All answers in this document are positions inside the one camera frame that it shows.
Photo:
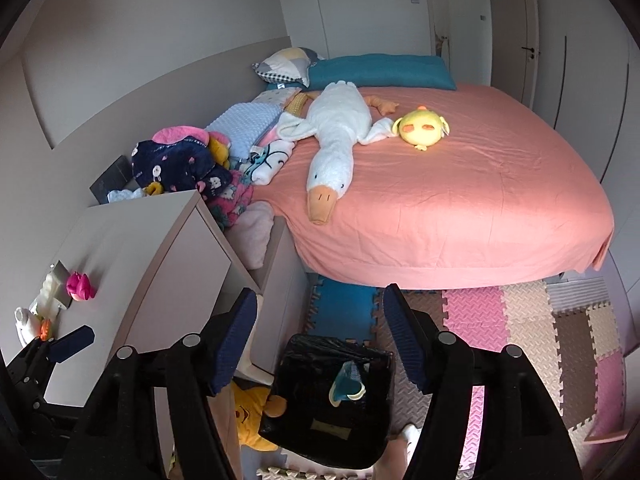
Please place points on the white goose plush toy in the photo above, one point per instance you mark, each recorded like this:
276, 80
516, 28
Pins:
335, 125

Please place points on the trash bin with black bag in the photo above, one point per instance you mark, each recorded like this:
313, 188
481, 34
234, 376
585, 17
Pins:
310, 400

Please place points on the light blue baby garment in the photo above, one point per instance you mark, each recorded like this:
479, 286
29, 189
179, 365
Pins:
122, 195

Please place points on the small yellow plush piece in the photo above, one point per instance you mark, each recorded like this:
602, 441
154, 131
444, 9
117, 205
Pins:
152, 188

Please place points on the teal pillow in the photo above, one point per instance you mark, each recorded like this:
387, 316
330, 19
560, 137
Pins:
380, 67

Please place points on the person's foot in white sock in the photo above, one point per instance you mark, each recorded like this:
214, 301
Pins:
411, 435

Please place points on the pink fleece blanket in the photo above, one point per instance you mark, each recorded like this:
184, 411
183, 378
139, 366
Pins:
170, 132

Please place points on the pink cat print blanket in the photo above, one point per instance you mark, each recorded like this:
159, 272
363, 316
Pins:
225, 200

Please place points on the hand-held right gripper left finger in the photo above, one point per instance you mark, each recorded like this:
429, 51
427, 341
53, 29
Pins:
232, 340

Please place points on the light blue dotted blanket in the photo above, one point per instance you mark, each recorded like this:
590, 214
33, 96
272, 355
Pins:
240, 125

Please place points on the black wall panel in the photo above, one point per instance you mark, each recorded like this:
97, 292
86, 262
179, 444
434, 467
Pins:
110, 177

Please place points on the patchwork pillow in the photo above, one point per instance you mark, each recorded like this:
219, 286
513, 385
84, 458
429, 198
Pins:
285, 62

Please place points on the small orange toy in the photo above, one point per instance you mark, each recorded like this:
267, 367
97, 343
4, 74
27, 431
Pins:
46, 330

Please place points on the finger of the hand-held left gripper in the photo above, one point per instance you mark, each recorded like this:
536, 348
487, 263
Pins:
75, 342

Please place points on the beige room door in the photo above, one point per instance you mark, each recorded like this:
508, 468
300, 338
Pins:
515, 20

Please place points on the pink plastic toy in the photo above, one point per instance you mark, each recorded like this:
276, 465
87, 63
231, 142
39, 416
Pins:
80, 286

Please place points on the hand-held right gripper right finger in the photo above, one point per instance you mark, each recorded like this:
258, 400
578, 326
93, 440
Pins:
405, 340

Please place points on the navy rabbit print blanket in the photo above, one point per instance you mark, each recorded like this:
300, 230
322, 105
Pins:
170, 160

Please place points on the pale pink fluffy blanket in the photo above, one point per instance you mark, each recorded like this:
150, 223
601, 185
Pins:
252, 235

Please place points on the yellow chick plush toy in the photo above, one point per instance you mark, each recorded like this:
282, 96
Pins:
417, 127

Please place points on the yellow dotted cushion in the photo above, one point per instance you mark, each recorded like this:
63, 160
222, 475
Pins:
297, 102

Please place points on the bed with pink sheet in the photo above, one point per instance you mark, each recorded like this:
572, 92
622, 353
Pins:
450, 185

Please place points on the beige bedside cabinet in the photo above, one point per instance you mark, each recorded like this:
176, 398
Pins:
140, 260

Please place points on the yellow bear plush toy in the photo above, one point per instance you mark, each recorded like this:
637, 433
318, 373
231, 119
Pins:
247, 410

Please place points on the white ribbed object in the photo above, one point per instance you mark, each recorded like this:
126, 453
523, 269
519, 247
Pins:
50, 290

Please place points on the white cartoon print blanket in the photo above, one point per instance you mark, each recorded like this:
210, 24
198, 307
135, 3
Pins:
272, 160

